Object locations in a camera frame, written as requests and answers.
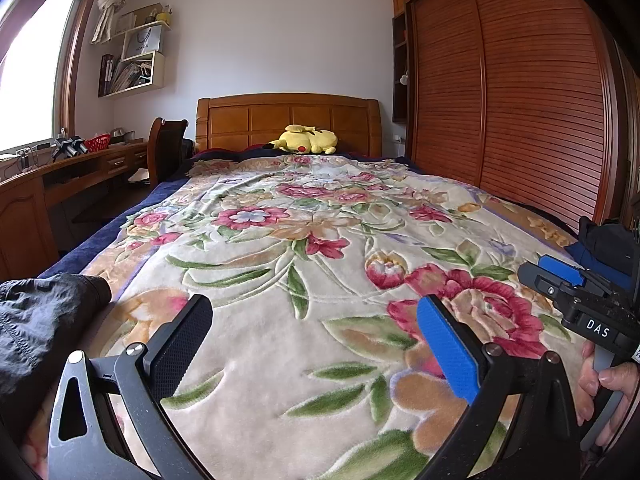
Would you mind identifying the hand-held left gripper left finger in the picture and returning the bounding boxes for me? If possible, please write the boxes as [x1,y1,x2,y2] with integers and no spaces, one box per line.
[46,293,215,480]

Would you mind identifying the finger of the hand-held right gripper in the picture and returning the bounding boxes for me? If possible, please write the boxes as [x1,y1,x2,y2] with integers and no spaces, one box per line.
[517,261,577,307]
[538,254,587,288]

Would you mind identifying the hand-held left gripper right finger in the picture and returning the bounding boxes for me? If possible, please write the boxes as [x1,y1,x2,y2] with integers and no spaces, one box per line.
[416,294,575,480]

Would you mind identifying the black trench coat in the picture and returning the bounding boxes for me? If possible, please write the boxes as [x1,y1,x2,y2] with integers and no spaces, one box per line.
[579,216,640,286]

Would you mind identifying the person's right hand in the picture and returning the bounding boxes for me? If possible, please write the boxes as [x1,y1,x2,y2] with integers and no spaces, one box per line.
[576,342,640,450]

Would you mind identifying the blue cloth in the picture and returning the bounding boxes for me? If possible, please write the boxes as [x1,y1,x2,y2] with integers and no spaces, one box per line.
[570,242,633,286]

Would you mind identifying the floral blanket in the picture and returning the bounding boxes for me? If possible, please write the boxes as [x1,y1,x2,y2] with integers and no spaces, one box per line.
[20,154,588,480]

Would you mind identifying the dark grey garment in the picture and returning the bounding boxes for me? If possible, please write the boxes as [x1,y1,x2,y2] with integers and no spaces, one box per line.
[0,272,113,441]

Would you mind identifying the wooden louvered wardrobe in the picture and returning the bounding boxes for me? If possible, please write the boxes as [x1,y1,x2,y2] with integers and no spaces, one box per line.
[391,0,631,233]

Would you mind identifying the wooden chair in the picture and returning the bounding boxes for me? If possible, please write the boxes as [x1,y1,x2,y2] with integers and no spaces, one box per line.
[148,117,193,188]

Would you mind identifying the wooden desk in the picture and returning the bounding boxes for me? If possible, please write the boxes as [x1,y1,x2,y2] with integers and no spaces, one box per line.
[0,140,151,281]

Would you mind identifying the black hand-held device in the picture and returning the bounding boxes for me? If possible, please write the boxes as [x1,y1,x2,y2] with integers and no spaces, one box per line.
[52,135,87,161]

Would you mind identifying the wooden bed headboard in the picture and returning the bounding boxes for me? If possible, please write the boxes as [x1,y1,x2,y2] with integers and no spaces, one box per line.
[195,93,383,158]

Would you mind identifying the yellow plush toy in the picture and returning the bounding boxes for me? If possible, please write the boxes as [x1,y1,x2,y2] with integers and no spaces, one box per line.
[263,124,337,156]

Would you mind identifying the dark wooden open shelf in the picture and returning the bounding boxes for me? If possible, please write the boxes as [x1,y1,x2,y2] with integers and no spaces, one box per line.
[391,12,413,123]

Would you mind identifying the white paper bag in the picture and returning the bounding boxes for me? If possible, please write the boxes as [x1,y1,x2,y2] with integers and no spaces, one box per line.
[124,27,163,56]

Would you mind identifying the wood framed window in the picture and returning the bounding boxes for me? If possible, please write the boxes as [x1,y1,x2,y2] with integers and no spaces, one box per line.
[0,0,88,153]

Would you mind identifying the tied beige curtain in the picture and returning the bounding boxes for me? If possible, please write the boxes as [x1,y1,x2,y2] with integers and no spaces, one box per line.
[90,0,146,45]

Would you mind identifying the cream wall shelf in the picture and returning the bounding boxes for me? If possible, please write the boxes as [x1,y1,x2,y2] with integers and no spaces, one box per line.
[97,22,172,98]

